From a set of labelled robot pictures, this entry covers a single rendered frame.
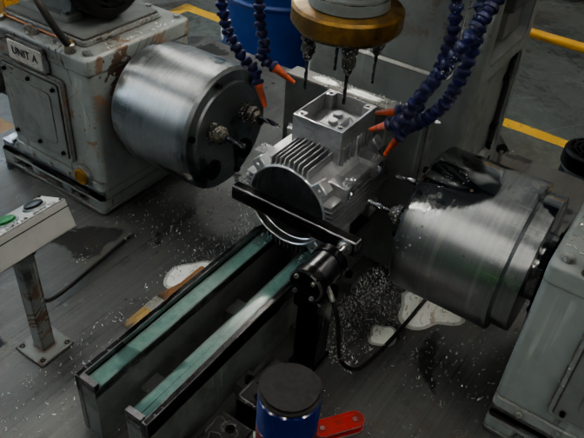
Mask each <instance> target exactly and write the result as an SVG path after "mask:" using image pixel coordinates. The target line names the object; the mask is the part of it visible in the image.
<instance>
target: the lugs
mask: <svg viewBox="0 0 584 438"><path fill-rule="evenodd" d="M384 145H385V144H384V143H383V141H382V139H381V138H380V136H379V135H378V134H377V135H375V136H372V138H370V139H369V140H368V147H369V149H370V150H371V152H373V153H375V152H376V151H378V150H380V149H381V148H382V147H383V146H384ZM251 162H252V163H253V164H254V166H255V168H256V169H257V170H259V169H261V168H263V167H265V166H266V165H267V164H268V163H270V162H271V158H270V156H269V154H268V153H267V152H264V153H262V154H260V155H259V156H257V157H256V158H255V159H253V160H252V161H251ZM312 189H313V191H314V192H315V193H316V195H317V197H318V198H319V199H320V198H323V197H324V196H327V195H328V194H329V193H330V192H331V191H333V188H332V187H331V185H330V184H329V181H328V180H327V178H326V177H325V178H323V179H321V180H320V181H318V182H316V183H315V184H314V185H313V186H312ZM250 218H251V219H252V221H253V222H254V224H255V225H256V227H258V226H260V225H262V223H261V221H260V220H259V218H258V217H257V215H256V213H255V212H254V213H253V214H252V215H250ZM321 244H323V242H320V241H318V240H317V241H316V242H312V243H310V244H308V245H306V247H307V248H308V250H309V252H310V253H311V254H312V252H313V251H314V250H315V249H316V248H317V247H318V246H319V245H321Z"/></svg>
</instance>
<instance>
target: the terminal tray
mask: <svg viewBox="0 0 584 438"><path fill-rule="evenodd" d="M342 99H343V95H342V93H340V92H338V91H335V90H332V89H329V90H327V91H326V92H324V93H323V94H321V95H320V96H318V97H317V98H316V99H314V100H313V101H311V102H310V103H308V104H306V105H305V106H303V107H302V108H300V109H299V110H298V111H296V112H295V113H294V114H293V122H292V141H293V140H295V139H296V138H297V137H299V139H300V138H303V140H304V139H306V138H307V140H308V141H309V140H310V139H311V142H312V143H313V142H314V141H315V143H316V145H317V144H318V143H320V145H321V147H322V146H323V145H324V146H325V149H324V151H325V150H326V149H329V152H328V154H330V153H331V152H334V154H333V161H334V162H335V164H336V165H337V166H339V165H340V166H341V167H342V166H343V163H347V159H348V160H349V161H350V157H354V154H356V155H357V153H358V150H359V151H361V149H362V148H363V149H364V147H365V145H366V146H368V140H369V139H370V138H372V135H373V132H370V131H369V128H371V127H373V126H374V125H375V112H376V110H377V106H374V105H373V104H370V103H366V102H363V101H361V100H359V99H356V98H353V97H352V96H347V95H346V102H345V104H342ZM327 110H328V112H327ZM326 112H327V116H326ZM321 115H322V116H321ZM320 116H321V117H320ZM315 117H316V119H315ZM326 117H327V118H326ZM319 118H320V121H319ZM351 118H352V121H353V123H352V121H351ZM317 120H318V121H317ZM348 122H349V125H347V124H348ZM299 139H298V140H299ZM321 147H320V148H321Z"/></svg>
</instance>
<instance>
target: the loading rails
mask: <svg viewBox="0 0 584 438"><path fill-rule="evenodd" d="M368 221H369V217H366V216H363V215H359V216H358V217H357V218H356V219H355V220H354V221H353V222H352V223H350V229H349V233H350V234H352V235H354V236H357V237H360V238H361V239H362V245H361V250H360V253H359V254H358V255H357V256H356V257H352V256H350V255H345V257H346V259H347V261H348V270H347V272H346V273H345V274H344V275H343V276H342V277H341V278H340V279H339V280H337V281H335V282H334V284H336V285H338V286H339V287H341V288H343V289H346V290H347V291H350V290H351V289H352V288H353V287H354V286H355V285H356V284H357V283H358V282H359V281H360V276H361V275H360V274H358V273H356V272H354V271H353V270H351V268H352V267H353V266H354V265H355V264H356V263H357V262H358V261H359V260H360V259H361V258H362V256H363V250H364V245H365V241H366V235H367V230H368ZM262 229H264V230H265V231H264V230H262ZM261 231H262V232H261ZM266 232H267V229H266V228H265V227H264V225H263V224H262V225H260V226H258V227H256V226H255V227H254V228H253V229H252V230H250V231H249V232H248V233H247V234H245V235H244V236H243V237H241V238H240V239H239V240H238V241H237V242H235V243H234V244H233V245H231V246H230V247H229V248H228V249H226V250H225V251H224V252H223V253H221V254H220V255H219V256H218V257H217V258H216V259H215V260H214V261H212V262H211V263H210V264H208V265H207V266H206V267H205V268H204V269H202V270H201V271H200V272H198V273H197V274H196V275H195V276H193V277H192V278H191V279H190V280H188V281H187V282H186V283H185V284H183V285H182V286H181V287H180V288H179V289H178V290H177V291H175V292H174V293H173V294H172V295H170V296H169V297H168V298H167V299H165V300H164V301H163V302H162V303H160V304H159V305H158V306H157V307H155V308H154V309H153V310H152V311H150V312H149V313H148V314H147V315H146V316H145V317H144V318H142V319H141V320H140V321H139V322H137V323H136V324H135V325H134V326H132V327H131V328H130V329H129V330H127V331H126V332H125V333H124V334H122V335H121V336H120V337H119V338H117V339H116V340H115V341H114V342H112V343H111V344H110V345H109V346H108V347H107V348H106V349H104V350H103V351H102V352H101V353H99V354H98V355H97V356H96V357H94V358H93V359H92V360H91V361H89V362H88V363H87V364H86V365H84V366H83V367H82V368H80V369H79V370H78V371H77V372H75V374H74V376H75V379H76V386H77V390H78V394H79V398H80V402H81V406H82V411H83V418H84V421H85V426H86V427H87V428H90V429H91V430H92V431H93V432H94V433H96V434H97V435H99V436H100V437H101V438H107V437H108V436H109V435H110V434H111V432H113V431H114V430H115V429H116V428H117V427H119V426H120V425H121V424H122V423H123V422H124V421H125V420H126V422H127V426H128V431H129V438H190V437H191V436H192V435H193V434H194V433H195V432H196V431H197V429H199V428H200V427H201V426H202V425H203V424H204V423H205V422H206V421H207V420H208V419H209V418H210V416H211V415H212V414H213V413H214V412H215V411H216V410H217V409H218V408H219V407H220V406H221V405H222V404H223V403H224V402H225V401H226V400H227V399H228V397H229V396H230V395H231V394H232V393H233V392H234V391H235V392H236V393H237V394H239V393H240V392H241V390H242V389H243V388H244V387H245V386H246V385H247V384H248V383H249V382H250V381H251V380H252V379H253V378H254V377H255V376H256V374H255V373H254V372H253V371H254V370H255V369H256V368H257V367H258V366H259V365H260V364H261V363H262V361H263V360H264V359H265V358H266V357H267V356H268V355H269V354H270V353H271V352H272V351H273V350H274V349H275V348H276V347H277V346H278V344H279V343H280V342H281V341H282V340H283V339H284V338H285V337H286V336H287V335H288V334H289V333H290V334H291V335H293V336H295V325H296V315H297V305H295V304H294V294H295V293H294V292H293V290H292V287H291V284H290V281H289V276H290V273H291V272H292V271H293V270H294V269H295V268H296V267H297V266H298V265H299V264H302V263H304V262H305V261H306V260H307V259H308V257H309V256H311V253H310V252H309V250H308V248H307V247H306V248H305V250H303V251H302V252H301V253H300V249H298V250H297V251H295V248H294V249H293V250H291V247H290V248H289V249H287V245H286V246H285V247H283V243H282V244H281V245H279V240H278V241H277V242H275V238H273V239H271V234H270V235H269V238H268V235H267V233H266ZM261 234H263V235H262V237H263V240H262V237H261V236H259V235H261ZM258 236H259V237H258ZM257 237H258V238H257ZM260 237H261V238H260ZM267 238H268V239H267ZM264 239H265V240H264ZM258 242H259V243H260V244H258ZM264 242H266V244H264ZM256 243H257V244H256ZM263 244H264V246H263ZM304 252H305V253H306V252H307V253H308V254H309V255H306V254H305V253H304ZM301 255H302V259H301V260H300V261H299V257H300V256H301ZM291 256H292V258H291ZM303 256H304V258H303ZM300 258H301V257H300ZM299 262H300V263H299ZM297 264H298V265H297Z"/></svg>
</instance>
